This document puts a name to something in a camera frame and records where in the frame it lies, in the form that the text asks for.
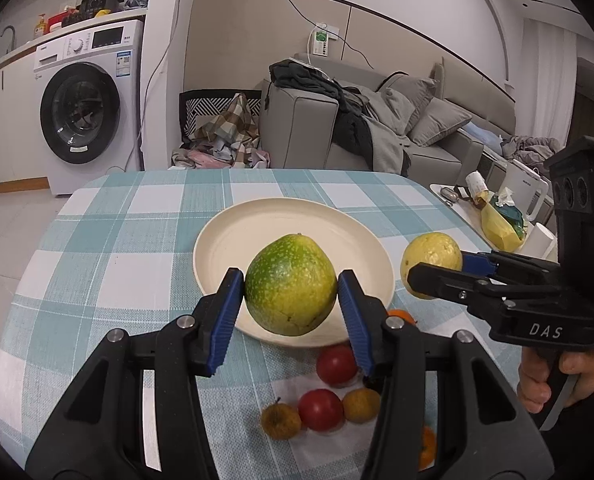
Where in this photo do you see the kitchen faucet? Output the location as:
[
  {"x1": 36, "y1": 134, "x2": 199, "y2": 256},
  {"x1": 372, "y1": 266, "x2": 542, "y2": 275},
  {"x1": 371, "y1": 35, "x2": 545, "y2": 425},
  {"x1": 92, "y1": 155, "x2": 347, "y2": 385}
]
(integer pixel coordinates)
[{"x1": 0, "y1": 25, "x2": 16, "y2": 53}]

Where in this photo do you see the orange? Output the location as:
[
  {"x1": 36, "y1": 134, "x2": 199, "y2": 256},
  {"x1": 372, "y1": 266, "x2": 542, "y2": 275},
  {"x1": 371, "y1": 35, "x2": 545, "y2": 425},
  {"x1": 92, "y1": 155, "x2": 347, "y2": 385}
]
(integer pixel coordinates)
[
  {"x1": 388, "y1": 309, "x2": 416, "y2": 325},
  {"x1": 418, "y1": 426, "x2": 437, "y2": 471}
]

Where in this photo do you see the yellow plastic bag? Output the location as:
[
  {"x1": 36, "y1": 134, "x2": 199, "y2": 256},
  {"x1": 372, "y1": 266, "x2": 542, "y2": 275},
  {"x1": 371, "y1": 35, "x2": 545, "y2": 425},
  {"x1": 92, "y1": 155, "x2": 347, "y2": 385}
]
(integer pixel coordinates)
[{"x1": 481, "y1": 194, "x2": 527, "y2": 252}]

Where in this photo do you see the black rice cooker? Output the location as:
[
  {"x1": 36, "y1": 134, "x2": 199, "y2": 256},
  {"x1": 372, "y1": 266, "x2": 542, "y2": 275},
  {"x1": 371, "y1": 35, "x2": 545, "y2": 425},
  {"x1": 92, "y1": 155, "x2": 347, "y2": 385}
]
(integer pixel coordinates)
[{"x1": 79, "y1": 0, "x2": 123, "y2": 18}]

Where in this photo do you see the large red tomato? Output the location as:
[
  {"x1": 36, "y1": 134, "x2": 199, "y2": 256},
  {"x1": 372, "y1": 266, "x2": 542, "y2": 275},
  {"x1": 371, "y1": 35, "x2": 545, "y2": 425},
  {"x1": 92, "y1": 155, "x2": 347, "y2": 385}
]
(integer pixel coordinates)
[{"x1": 315, "y1": 344, "x2": 359, "y2": 387}]

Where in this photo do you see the person's right hand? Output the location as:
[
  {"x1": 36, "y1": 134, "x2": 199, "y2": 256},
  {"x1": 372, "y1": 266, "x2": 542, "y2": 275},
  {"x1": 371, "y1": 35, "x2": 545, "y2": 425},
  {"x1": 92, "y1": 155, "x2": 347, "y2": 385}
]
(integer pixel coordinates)
[{"x1": 516, "y1": 343, "x2": 594, "y2": 415}]

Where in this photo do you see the black patterned laundry basket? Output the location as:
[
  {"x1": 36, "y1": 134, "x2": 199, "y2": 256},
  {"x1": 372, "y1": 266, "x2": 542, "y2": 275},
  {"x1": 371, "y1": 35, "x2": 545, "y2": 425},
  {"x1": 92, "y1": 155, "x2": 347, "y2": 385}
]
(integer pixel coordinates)
[{"x1": 178, "y1": 89, "x2": 262, "y2": 148}]

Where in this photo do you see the grey sofa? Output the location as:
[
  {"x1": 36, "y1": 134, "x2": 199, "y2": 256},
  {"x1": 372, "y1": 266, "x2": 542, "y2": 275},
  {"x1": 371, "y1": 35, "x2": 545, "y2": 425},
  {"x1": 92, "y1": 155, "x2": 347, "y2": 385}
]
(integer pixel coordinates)
[{"x1": 260, "y1": 54, "x2": 516, "y2": 186}]

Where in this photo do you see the grey sofa cushion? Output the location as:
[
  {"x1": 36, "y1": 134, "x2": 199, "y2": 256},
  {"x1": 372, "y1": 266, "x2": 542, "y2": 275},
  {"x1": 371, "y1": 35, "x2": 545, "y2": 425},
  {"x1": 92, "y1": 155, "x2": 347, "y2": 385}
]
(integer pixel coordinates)
[{"x1": 408, "y1": 98, "x2": 472, "y2": 148}]

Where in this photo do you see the yellow guava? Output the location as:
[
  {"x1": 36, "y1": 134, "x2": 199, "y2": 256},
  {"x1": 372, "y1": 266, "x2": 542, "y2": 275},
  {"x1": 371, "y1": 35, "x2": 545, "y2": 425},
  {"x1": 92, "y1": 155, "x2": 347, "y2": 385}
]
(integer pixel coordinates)
[{"x1": 400, "y1": 232, "x2": 463, "y2": 299}]

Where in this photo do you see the dark clothes pile on sofa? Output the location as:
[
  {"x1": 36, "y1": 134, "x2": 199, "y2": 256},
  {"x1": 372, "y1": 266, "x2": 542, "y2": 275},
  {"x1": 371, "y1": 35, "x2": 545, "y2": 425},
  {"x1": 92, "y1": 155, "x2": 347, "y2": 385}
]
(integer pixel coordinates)
[{"x1": 260, "y1": 58, "x2": 415, "y2": 177}]

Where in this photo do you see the plaid cloth in basket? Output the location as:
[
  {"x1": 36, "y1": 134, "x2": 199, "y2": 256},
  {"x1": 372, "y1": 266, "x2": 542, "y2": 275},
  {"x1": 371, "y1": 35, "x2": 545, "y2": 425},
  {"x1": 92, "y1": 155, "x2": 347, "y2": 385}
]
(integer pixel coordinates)
[{"x1": 193, "y1": 92, "x2": 259, "y2": 166}]

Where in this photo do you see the white side table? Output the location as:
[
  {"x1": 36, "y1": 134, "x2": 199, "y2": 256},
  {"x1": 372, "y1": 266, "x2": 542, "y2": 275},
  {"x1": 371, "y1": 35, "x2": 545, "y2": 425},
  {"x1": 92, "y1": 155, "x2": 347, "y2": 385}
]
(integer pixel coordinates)
[{"x1": 430, "y1": 184, "x2": 558, "y2": 262}]

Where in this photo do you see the teal checkered tablecloth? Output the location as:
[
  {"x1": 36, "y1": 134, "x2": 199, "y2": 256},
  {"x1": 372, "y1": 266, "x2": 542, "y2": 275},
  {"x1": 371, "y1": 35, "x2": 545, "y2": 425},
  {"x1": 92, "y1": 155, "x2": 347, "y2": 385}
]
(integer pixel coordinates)
[{"x1": 0, "y1": 169, "x2": 484, "y2": 479}]

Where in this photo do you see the cream round plate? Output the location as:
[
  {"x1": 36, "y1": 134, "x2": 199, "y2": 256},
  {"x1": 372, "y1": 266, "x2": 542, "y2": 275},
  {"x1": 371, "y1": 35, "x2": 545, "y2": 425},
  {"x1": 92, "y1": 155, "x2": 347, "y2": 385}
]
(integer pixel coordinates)
[{"x1": 193, "y1": 198, "x2": 396, "y2": 348}]

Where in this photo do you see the brown kiwi-like fruit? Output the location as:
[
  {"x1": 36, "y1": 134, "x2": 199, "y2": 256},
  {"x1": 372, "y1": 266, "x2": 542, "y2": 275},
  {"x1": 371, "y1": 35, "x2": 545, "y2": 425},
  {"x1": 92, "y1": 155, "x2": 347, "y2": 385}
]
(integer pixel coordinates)
[{"x1": 342, "y1": 388, "x2": 380, "y2": 424}]

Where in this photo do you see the white washing machine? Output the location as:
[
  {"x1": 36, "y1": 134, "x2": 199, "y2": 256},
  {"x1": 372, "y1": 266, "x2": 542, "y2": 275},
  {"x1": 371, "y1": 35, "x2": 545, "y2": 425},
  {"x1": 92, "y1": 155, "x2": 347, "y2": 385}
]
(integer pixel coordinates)
[{"x1": 33, "y1": 20, "x2": 144, "y2": 196}]

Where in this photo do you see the small brown pear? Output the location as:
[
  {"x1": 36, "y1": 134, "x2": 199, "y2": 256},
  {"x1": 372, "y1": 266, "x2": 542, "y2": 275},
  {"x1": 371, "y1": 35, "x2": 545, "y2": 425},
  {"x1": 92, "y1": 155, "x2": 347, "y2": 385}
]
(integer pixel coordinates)
[{"x1": 260, "y1": 398, "x2": 302, "y2": 441}]

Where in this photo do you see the small red tomato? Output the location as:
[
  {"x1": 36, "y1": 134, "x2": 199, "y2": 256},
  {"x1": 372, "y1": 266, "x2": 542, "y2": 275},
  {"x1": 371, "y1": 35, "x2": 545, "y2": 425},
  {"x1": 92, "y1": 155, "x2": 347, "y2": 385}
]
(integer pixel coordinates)
[{"x1": 298, "y1": 389, "x2": 344, "y2": 432}]

